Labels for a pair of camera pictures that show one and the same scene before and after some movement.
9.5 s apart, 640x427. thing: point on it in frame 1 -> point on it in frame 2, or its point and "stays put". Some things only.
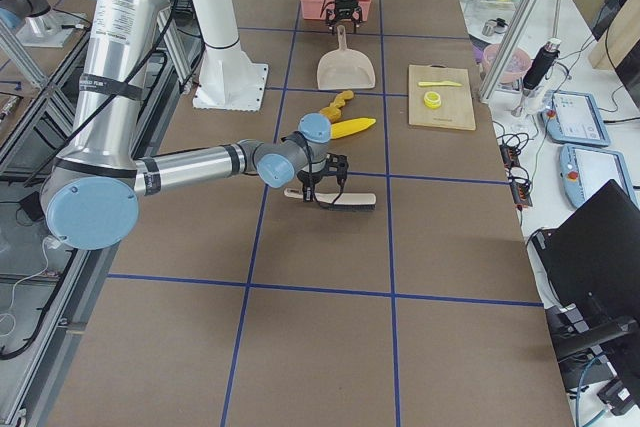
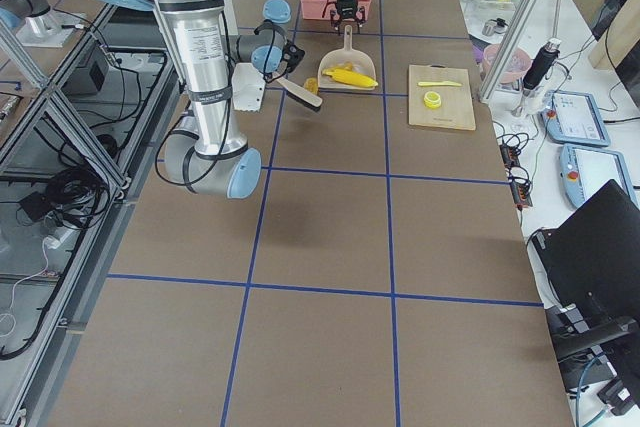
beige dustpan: x=345 y=68 stays put
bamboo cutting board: x=456 y=108 stays put
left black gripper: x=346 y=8 stays put
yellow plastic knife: x=438 y=83 stays put
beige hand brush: x=338 y=201 -> x=302 y=96
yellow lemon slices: x=432 y=100 stays put
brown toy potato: x=332 y=118 -> x=311 y=84
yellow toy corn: x=349 y=127 -> x=350 y=77
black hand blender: x=542 y=63 stays put
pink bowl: x=516 y=67 stays put
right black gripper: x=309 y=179 -> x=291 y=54
